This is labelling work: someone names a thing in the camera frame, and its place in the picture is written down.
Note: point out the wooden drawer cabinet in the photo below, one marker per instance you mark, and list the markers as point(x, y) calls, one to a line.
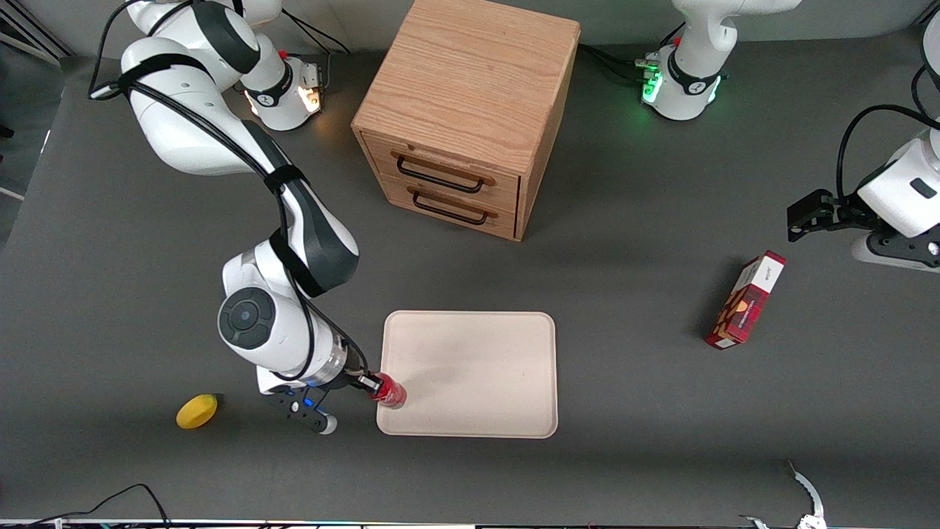
point(470, 88)

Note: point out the wooden drawer with smaller front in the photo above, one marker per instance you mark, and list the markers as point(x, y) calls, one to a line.
point(448, 207)

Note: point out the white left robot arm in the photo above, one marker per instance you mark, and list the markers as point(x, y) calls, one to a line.
point(694, 66)

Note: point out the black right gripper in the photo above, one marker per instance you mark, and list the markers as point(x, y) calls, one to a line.
point(355, 375)

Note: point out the white curved plastic strip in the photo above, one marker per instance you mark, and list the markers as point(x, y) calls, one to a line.
point(808, 492)

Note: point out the yellow lemon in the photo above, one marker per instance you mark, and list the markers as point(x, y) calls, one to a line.
point(197, 411)

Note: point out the red coke bottle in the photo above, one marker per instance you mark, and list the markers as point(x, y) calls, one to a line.
point(392, 394)

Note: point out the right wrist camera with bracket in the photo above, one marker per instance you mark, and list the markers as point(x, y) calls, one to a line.
point(301, 408)

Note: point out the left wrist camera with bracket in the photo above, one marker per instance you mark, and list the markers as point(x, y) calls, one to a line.
point(892, 250)

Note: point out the beige plastic tray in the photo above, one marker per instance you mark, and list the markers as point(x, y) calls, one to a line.
point(477, 375)

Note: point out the wooden drawer with larger front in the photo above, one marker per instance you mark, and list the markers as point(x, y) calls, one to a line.
point(448, 170)

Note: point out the red plaid snack box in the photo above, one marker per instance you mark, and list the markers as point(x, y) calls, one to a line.
point(745, 301)

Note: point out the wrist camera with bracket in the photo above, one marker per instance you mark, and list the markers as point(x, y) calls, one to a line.
point(301, 408)
point(892, 250)

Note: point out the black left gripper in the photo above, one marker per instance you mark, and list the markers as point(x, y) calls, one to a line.
point(842, 211)

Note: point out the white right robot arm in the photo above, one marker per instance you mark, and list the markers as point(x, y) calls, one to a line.
point(220, 132)

